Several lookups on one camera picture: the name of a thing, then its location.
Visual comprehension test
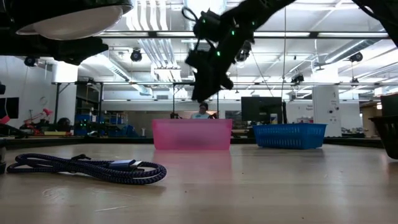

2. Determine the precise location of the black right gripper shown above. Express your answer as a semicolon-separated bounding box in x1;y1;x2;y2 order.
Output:
185;11;256;103

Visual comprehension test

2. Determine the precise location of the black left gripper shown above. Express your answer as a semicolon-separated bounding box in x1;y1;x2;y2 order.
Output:
52;36;109;66

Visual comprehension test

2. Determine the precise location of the pink translucent plastic bin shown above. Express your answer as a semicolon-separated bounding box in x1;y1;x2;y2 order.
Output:
151;118;233;151

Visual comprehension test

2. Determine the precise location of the person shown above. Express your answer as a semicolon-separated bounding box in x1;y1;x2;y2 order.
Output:
190;101;215;120

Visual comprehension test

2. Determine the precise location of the black desk lamp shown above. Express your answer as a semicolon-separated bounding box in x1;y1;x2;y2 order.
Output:
0;0;134;174

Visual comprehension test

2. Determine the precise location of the dark background monitor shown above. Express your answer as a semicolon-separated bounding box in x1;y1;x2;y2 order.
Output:
241;96;284;124

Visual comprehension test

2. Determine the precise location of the blue plastic mesh basket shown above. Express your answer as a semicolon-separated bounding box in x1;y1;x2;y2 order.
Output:
252;123;328;150

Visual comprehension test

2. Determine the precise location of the white pillar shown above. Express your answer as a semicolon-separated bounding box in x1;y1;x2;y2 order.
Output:
312;85;343;138

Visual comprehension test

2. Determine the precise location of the black background metal frame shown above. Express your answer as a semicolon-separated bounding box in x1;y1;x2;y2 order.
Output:
172;82;220;119

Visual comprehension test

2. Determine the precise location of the dark wall screen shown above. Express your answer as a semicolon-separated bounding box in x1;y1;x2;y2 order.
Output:
0;96;20;119

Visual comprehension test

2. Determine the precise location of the purple braided USB cable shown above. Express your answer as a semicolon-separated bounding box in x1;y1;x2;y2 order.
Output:
6;153;168;185

